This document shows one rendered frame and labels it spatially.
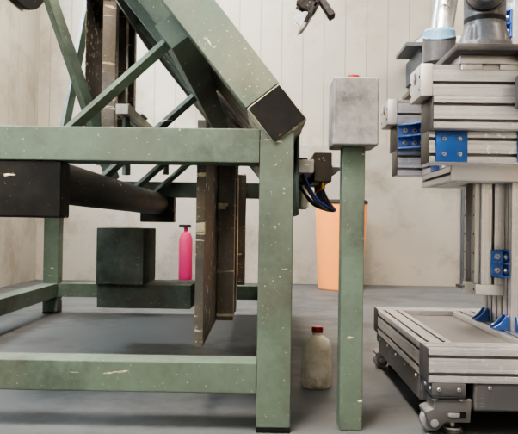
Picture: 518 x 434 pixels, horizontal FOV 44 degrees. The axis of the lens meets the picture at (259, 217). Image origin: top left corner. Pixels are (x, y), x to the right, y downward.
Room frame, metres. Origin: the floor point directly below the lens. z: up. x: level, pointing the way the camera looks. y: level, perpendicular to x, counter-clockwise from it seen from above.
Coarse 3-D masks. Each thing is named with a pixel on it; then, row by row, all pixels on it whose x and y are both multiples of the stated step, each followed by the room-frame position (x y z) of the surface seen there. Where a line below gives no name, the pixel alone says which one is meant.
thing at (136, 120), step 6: (120, 108) 2.56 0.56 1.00; (126, 108) 2.56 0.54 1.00; (132, 108) 2.64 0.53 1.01; (120, 114) 2.57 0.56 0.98; (126, 114) 2.57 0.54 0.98; (132, 114) 2.64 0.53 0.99; (138, 114) 2.76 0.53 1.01; (132, 120) 2.71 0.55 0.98; (138, 120) 2.77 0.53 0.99; (144, 120) 2.90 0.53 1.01; (138, 126) 2.88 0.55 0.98; (144, 126) 2.91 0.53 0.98; (150, 126) 3.06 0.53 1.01
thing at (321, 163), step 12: (312, 156) 2.02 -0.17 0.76; (324, 156) 1.95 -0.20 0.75; (300, 168) 1.94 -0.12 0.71; (312, 168) 1.94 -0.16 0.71; (324, 168) 1.95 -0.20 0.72; (336, 168) 1.97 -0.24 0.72; (300, 180) 2.26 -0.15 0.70; (312, 180) 1.99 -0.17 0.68; (324, 180) 1.95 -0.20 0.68; (300, 192) 2.34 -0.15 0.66; (312, 192) 1.95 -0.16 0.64; (324, 192) 1.97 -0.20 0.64; (300, 204) 2.34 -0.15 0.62; (312, 204) 2.28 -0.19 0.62; (324, 204) 1.96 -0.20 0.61
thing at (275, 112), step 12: (264, 96) 1.65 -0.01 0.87; (276, 96) 1.65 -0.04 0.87; (288, 96) 1.65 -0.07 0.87; (252, 108) 1.65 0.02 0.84; (264, 108) 1.65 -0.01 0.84; (276, 108) 1.65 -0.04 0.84; (288, 108) 1.65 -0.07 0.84; (252, 120) 1.72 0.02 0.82; (264, 120) 1.65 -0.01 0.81; (276, 120) 1.65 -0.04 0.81; (288, 120) 1.65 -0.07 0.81; (300, 120) 1.65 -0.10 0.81; (276, 132) 1.65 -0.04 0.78; (288, 132) 1.66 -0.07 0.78; (300, 132) 1.86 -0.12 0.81
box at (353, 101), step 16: (336, 80) 1.66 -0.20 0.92; (352, 80) 1.66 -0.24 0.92; (368, 80) 1.66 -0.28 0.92; (336, 96) 1.66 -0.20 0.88; (352, 96) 1.66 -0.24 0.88; (368, 96) 1.66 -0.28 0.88; (336, 112) 1.66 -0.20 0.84; (352, 112) 1.66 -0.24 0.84; (368, 112) 1.66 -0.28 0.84; (336, 128) 1.66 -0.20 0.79; (352, 128) 1.66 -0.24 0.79; (368, 128) 1.66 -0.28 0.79; (336, 144) 1.66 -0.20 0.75; (352, 144) 1.66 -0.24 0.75; (368, 144) 1.66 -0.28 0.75
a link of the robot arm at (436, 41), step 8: (424, 32) 2.31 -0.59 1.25; (432, 32) 2.27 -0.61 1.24; (440, 32) 2.26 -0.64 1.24; (448, 32) 2.26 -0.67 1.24; (424, 40) 2.30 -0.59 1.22; (432, 40) 2.27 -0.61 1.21; (440, 40) 2.26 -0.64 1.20; (448, 40) 2.26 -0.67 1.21; (424, 48) 2.30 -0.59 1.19; (432, 48) 2.27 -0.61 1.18; (440, 48) 2.26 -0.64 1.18; (448, 48) 2.26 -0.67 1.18; (424, 56) 2.30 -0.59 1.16; (432, 56) 2.27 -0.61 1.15; (440, 56) 2.26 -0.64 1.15
